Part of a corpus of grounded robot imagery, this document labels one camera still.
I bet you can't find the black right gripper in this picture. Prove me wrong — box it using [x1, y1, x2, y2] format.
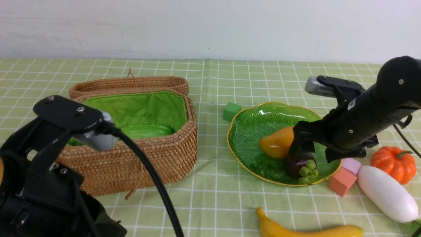
[288, 113, 379, 163]

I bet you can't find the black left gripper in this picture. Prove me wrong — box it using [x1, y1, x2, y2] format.
[1, 117, 83, 211]

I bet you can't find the dark purple toy mangosteen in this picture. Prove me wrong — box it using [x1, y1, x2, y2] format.
[283, 152, 319, 185]

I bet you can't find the orange yellow toy mango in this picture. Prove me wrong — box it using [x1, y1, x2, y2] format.
[259, 126, 294, 160]

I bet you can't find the white toy radish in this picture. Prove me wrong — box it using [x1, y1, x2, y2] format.
[357, 165, 420, 237]

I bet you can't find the yellow toy banana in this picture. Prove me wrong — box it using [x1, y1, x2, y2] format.
[256, 207, 364, 237]

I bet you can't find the green toy cucumber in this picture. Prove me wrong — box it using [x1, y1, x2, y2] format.
[121, 124, 174, 140]

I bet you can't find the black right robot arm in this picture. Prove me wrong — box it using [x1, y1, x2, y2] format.
[289, 56, 421, 163]

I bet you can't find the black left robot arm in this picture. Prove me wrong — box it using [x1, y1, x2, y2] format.
[1, 118, 127, 237]

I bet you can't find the pink foam cube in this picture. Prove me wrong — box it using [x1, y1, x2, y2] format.
[342, 158, 362, 176]

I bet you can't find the salmon foam cube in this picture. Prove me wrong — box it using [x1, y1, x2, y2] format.
[328, 168, 357, 197]

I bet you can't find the green glass leaf plate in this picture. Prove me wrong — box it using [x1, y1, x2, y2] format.
[227, 102, 343, 187]

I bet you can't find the orange toy pumpkin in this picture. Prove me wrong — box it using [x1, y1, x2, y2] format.
[370, 146, 417, 185]

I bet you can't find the green foam cube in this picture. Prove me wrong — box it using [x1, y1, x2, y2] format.
[223, 102, 242, 122]

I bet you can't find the woven wicker basket lid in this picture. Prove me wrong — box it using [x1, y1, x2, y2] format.
[69, 69, 189, 99]

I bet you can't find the green checkered tablecloth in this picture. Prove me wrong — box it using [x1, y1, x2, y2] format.
[0, 58, 414, 237]

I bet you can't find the woven wicker basket green lining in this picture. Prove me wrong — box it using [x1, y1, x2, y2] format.
[54, 89, 198, 198]

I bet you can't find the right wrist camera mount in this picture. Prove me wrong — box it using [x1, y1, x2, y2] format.
[304, 75, 365, 105]

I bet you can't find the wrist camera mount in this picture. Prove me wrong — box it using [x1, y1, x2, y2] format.
[304, 75, 365, 105]
[33, 95, 118, 151]

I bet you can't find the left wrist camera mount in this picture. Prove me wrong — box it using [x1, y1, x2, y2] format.
[33, 95, 118, 151]

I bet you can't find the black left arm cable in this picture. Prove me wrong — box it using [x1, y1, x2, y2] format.
[99, 122, 185, 237]

